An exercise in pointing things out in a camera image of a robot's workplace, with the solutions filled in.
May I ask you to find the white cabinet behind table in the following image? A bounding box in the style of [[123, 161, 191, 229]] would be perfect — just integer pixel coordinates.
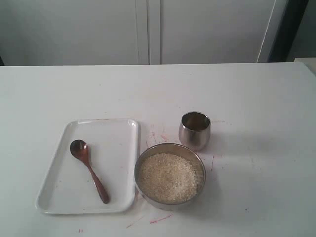
[[0, 0, 287, 66]]

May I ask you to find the steel bowl of rice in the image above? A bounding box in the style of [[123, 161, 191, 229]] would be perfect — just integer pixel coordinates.
[[134, 143, 206, 210]]

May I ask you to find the stainless steel cup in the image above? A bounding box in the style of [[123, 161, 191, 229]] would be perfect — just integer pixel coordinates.
[[179, 111, 211, 151]]

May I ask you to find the brown wooden spoon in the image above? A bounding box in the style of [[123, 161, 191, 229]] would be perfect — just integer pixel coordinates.
[[70, 139, 110, 204]]

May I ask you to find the white rectangular plastic tray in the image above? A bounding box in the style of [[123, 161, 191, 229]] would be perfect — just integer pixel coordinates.
[[36, 118, 139, 214]]

